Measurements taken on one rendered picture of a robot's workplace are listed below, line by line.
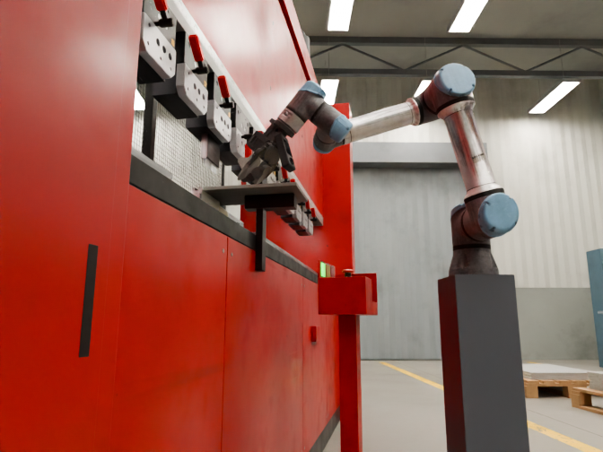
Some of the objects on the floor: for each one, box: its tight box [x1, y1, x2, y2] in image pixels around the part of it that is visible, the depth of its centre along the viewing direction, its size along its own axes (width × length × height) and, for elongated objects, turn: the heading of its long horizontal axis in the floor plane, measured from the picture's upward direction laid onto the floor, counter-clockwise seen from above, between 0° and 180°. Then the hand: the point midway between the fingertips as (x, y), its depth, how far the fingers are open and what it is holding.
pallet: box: [523, 378, 590, 398], centre depth 478 cm, size 120×82×14 cm
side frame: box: [240, 102, 355, 274], centre depth 367 cm, size 25×85×230 cm, turn 79°
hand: (248, 182), depth 144 cm, fingers open, 5 cm apart
